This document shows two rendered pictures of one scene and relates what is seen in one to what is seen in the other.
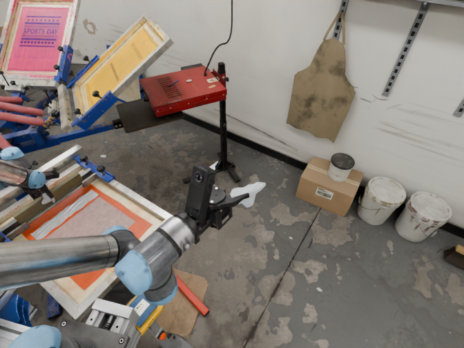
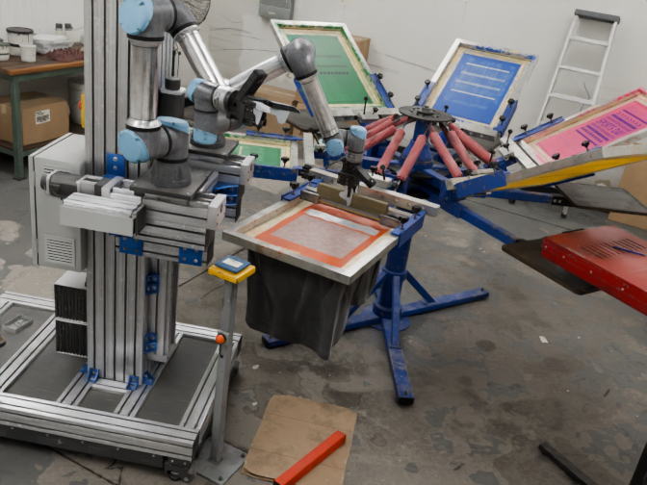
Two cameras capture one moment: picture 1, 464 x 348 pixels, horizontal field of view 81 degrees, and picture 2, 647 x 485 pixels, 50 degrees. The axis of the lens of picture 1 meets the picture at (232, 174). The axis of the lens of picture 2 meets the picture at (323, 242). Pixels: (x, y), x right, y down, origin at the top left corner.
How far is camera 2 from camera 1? 202 cm
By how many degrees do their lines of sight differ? 66
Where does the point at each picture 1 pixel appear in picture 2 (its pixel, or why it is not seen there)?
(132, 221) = (340, 257)
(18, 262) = (194, 48)
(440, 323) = not seen: outside the picture
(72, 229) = (321, 226)
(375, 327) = not seen: outside the picture
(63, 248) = (209, 67)
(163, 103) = (559, 243)
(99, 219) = (338, 238)
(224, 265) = not seen: outside the picture
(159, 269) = (199, 90)
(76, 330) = (197, 180)
